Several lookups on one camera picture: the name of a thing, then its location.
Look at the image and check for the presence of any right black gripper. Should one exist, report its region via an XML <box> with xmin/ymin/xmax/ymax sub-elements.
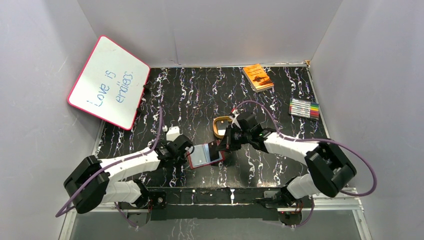
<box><xmin>216</xmin><ymin>125</ymin><xmax>251</xmax><ymax>151</ymax></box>

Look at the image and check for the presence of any red card holder wallet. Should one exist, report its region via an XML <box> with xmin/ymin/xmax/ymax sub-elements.
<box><xmin>186</xmin><ymin>143</ymin><xmax>225</xmax><ymax>169</ymax></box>

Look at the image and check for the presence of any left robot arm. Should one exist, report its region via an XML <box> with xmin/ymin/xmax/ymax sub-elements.
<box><xmin>63</xmin><ymin>127</ymin><xmax>194</xmax><ymax>214</ymax></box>

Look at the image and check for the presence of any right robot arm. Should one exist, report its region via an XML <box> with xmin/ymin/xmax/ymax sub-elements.
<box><xmin>217</xmin><ymin>113</ymin><xmax>357</xmax><ymax>207</ymax></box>

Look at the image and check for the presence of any gold oval tray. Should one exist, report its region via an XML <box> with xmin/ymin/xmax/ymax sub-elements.
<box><xmin>212</xmin><ymin>116</ymin><xmax>232</xmax><ymax>139</ymax></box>

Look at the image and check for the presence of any orange book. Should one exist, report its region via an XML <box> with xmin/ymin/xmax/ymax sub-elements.
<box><xmin>242</xmin><ymin>64</ymin><xmax>274</xmax><ymax>93</ymax></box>

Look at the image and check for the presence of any pack of coloured markers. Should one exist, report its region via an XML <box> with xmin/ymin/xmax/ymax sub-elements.
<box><xmin>288</xmin><ymin>98</ymin><xmax>320</xmax><ymax>121</ymax></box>

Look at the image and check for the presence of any pink framed whiteboard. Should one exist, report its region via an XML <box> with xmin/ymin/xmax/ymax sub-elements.
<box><xmin>67</xmin><ymin>35</ymin><xmax>151</xmax><ymax>130</ymax></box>

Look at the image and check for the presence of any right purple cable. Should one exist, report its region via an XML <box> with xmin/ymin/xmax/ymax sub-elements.
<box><xmin>230</xmin><ymin>100</ymin><xmax>379</xmax><ymax>228</ymax></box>

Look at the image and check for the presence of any purple cable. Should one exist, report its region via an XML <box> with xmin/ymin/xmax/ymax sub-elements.
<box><xmin>54</xmin><ymin>105</ymin><xmax>167</xmax><ymax>229</ymax></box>
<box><xmin>230</xmin><ymin>100</ymin><xmax>379</xmax><ymax>228</ymax></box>

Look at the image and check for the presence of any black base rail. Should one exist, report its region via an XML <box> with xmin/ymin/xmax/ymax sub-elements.
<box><xmin>119</xmin><ymin>187</ymin><xmax>312</xmax><ymax>223</ymax></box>

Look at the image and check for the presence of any aluminium frame rail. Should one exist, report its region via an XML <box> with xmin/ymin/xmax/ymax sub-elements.
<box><xmin>312</xmin><ymin>192</ymin><xmax>364</xmax><ymax>211</ymax></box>

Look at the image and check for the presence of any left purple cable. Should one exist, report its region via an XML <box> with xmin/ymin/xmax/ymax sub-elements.
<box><xmin>54</xmin><ymin>105</ymin><xmax>167</xmax><ymax>229</ymax></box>

